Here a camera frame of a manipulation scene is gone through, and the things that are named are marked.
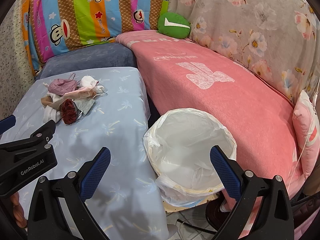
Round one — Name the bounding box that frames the pink printed pillow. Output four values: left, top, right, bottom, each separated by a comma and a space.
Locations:
292, 90, 319, 179

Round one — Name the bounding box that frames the grey floral bedsheet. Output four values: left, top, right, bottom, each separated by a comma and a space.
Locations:
169, 0, 319, 102

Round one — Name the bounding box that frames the white knit cloth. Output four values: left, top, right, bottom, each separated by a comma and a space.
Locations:
43, 92, 63, 123

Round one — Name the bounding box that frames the green round plush cushion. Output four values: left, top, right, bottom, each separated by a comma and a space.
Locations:
157, 12, 190, 39

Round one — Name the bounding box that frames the pink satin cloth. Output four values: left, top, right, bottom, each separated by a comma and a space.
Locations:
63, 87, 96, 100

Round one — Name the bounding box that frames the black floor cable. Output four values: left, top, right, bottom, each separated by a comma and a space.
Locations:
176, 218, 217, 235

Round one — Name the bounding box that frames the beige sheer stocking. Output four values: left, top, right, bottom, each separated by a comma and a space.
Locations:
41, 96, 60, 110

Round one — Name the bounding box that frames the person's left hand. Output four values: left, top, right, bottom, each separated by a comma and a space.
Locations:
10, 192, 27, 228

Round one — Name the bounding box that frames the pink towel blanket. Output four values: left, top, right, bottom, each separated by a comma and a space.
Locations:
116, 30, 305, 197

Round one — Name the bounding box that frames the white small sock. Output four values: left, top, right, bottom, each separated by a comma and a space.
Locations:
80, 75, 105, 94

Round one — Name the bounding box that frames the dark red velvet scrunchie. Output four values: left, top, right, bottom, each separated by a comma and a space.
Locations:
61, 99, 78, 125

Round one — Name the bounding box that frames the colourful monkey-print pillow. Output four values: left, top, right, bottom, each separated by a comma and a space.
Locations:
22, 0, 169, 75

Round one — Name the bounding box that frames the dark blue velvet cushion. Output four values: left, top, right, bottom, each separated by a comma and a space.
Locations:
38, 42, 137, 79

